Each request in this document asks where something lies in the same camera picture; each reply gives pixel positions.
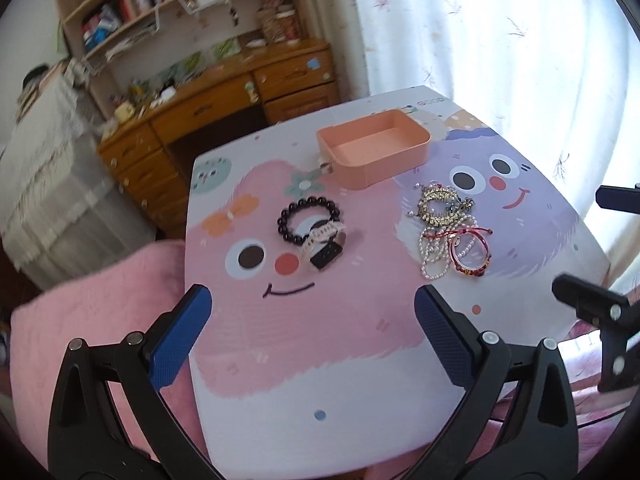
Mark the beige strap watch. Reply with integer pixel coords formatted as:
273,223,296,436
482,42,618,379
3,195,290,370
300,221,347,271

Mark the white lace covered cabinet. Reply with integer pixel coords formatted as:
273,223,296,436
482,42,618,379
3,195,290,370
1,75,156,290

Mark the gold rhinestone hair piece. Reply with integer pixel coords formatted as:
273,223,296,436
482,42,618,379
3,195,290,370
408,181,475,229

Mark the wooden desk with drawers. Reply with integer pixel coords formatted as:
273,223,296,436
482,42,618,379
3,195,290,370
98,39,341,238

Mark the cartoon printed table mat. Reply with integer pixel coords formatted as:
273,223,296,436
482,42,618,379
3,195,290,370
186,87,609,479

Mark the black bead bracelet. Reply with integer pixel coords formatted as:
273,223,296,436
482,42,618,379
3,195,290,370
276,195,343,247

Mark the pink plastic tray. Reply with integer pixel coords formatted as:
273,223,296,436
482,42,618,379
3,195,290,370
317,110,432,190

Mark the wooden bookshelf hutch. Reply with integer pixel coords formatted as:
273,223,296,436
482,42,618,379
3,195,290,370
54,0,308,117

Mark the pink blanket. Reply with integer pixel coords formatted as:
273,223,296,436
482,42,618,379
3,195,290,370
10,240,184,466

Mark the white floral curtain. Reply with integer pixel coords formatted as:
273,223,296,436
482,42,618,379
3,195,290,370
355,0,639,282

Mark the white pearl bracelet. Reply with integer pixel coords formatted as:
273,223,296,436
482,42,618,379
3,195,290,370
418,226,478,281

